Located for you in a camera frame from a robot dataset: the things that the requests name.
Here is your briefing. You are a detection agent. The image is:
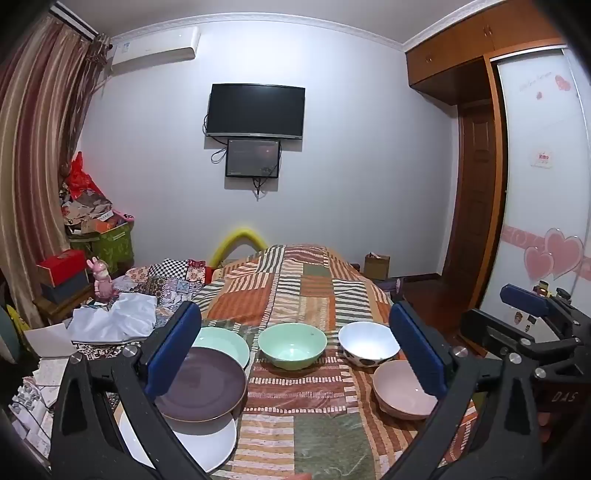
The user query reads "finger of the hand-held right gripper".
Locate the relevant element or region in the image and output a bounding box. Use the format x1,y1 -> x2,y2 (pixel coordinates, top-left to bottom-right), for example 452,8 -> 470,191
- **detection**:
460,308 -> 578,365
500,284 -> 574,326

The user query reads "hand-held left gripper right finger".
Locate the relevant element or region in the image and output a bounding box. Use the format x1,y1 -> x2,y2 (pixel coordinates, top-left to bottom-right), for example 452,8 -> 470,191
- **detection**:
379,300 -> 541,480

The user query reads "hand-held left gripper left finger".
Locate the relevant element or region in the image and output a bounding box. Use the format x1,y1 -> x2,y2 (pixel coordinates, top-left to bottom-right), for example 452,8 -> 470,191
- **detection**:
50,300 -> 208,480

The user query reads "pink bowl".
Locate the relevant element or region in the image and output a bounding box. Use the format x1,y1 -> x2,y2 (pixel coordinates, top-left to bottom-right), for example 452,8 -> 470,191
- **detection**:
372,360 -> 439,421

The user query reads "light green plate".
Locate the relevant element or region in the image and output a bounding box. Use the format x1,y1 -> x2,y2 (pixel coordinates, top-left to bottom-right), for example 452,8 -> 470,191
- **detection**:
190,327 -> 251,370

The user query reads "purple plate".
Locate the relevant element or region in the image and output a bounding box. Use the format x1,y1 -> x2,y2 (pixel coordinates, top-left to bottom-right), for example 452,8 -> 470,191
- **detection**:
154,347 -> 249,423

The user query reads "white spotted bowl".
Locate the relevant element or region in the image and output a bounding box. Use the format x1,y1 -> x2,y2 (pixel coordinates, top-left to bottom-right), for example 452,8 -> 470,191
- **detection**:
338,321 -> 402,367

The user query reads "white plate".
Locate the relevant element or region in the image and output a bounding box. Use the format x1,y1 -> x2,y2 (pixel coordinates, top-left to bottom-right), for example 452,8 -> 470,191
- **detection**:
119,406 -> 239,474

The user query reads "green bowl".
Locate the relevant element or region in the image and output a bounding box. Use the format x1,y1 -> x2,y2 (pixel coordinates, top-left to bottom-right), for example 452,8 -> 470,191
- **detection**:
257,323 -> 328,370

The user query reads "white cloth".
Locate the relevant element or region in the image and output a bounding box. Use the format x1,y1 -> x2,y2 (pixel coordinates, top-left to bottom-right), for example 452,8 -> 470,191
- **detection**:
69,293 -> 158,344

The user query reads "grey purple bag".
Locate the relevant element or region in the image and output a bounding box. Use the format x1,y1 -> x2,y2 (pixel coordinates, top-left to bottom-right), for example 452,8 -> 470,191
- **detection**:
381,277 -> 406,304

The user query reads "checkered patchwork quilt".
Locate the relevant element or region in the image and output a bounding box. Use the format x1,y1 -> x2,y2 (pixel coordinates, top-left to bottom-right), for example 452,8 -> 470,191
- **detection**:
115,258 -> 214,319

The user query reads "white heart-print wardrobe door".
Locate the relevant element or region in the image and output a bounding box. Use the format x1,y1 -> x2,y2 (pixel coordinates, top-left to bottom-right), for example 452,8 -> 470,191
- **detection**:
478,46 -> 591,324

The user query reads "small cardboard box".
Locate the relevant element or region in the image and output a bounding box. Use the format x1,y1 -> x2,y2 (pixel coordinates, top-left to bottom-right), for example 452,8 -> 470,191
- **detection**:
364,252 -> 391,280

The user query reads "pink rabbit toy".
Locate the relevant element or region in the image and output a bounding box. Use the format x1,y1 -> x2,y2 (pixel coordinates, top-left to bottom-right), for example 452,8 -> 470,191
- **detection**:
88,257 -> 117,301

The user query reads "green storage box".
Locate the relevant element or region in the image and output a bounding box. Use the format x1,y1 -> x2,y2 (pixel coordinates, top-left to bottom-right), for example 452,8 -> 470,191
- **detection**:
69,220 -> 136,278

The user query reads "wooden nightstand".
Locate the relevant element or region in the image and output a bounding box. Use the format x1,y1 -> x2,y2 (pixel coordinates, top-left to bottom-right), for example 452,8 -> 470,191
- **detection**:
32,282 -> 99,325

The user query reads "white paper sheet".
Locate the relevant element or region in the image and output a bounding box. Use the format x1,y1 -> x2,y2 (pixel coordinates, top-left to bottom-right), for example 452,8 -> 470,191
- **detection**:
23,322 -> 80,359

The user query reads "brown wooden door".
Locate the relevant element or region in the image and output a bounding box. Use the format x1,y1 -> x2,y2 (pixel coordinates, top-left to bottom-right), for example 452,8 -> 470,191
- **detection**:
442,60 -> 509,317

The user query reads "grey box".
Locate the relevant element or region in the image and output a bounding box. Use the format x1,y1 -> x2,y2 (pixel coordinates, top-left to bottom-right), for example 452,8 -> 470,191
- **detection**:
39,270 -> 93,305

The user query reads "orange striped patchwork bedspread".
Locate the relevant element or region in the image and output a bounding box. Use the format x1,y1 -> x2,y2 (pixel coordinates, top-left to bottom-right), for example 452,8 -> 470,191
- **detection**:
152,244 -> 479,480

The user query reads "yellow foam noodle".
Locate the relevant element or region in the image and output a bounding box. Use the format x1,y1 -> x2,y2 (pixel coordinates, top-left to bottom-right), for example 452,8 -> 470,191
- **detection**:
210,226 -> 267,269

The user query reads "red box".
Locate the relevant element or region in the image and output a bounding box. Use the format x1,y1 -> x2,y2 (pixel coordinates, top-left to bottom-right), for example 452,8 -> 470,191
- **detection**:
37,249 -> 88,287

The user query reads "pile of paper clutter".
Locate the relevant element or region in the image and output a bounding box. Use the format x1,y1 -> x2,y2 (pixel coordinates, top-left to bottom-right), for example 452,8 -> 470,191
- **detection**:
60,185 -> 116,237

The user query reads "red plastic bag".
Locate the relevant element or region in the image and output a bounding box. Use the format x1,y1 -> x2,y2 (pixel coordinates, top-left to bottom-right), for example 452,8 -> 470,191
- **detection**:
68,151 -> 105,197

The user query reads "striped brown curtain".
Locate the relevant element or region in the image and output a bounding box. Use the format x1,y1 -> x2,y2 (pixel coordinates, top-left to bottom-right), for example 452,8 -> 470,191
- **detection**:
0,18 -> 112,326

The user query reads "wooden overhead cabinet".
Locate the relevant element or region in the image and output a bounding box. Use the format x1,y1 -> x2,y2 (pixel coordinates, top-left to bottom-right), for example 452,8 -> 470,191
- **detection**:
405,0 -> 566,107

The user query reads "white air conditioner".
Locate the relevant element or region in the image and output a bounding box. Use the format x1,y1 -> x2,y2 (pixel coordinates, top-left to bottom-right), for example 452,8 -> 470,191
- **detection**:
110,26 -> 200,75

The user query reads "small black wall monitor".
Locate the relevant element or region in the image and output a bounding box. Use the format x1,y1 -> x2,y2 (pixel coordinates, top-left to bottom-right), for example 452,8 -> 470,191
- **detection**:
225,138 -> 282,178

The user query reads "black wall television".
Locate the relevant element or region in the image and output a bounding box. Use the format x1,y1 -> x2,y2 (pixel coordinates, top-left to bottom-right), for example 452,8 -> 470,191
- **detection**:
205,83 -> 306,140

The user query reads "curtain rail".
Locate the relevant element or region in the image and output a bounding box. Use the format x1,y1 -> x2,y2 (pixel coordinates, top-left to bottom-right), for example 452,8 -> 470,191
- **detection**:
48,2 -> 100,40

